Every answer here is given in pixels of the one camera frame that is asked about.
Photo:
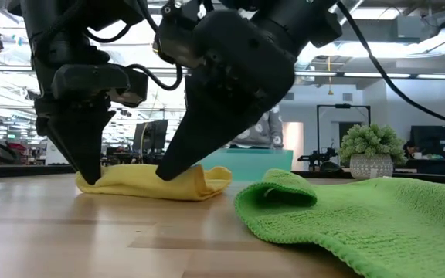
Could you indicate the person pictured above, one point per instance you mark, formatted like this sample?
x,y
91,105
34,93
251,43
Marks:
x,y
261,131

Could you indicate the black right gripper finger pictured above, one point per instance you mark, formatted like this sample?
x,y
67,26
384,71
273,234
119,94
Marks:
x,y
207,123

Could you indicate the yellow microfiber towel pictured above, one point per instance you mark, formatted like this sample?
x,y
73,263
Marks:
x,y
141,185

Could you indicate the green microfiber towel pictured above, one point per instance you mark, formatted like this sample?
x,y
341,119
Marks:
x,y
361,220

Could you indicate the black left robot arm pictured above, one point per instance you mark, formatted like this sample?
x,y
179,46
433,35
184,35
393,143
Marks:
x,y
60,27

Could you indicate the small black robot arm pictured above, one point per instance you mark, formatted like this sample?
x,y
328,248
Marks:
x,y
317,157

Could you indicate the potted artificial succulent plant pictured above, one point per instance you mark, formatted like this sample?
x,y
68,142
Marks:
x,y
371,146

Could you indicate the black metal frame stand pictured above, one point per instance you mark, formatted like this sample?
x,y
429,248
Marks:
x,y
342,106

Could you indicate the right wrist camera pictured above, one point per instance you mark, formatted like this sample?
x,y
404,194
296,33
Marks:
x,y
176,34

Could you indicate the teal translucent plastic basket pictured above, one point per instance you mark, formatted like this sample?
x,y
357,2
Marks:
x,y
253,164

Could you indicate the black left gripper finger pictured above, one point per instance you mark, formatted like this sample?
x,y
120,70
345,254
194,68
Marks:
x,y
83,146

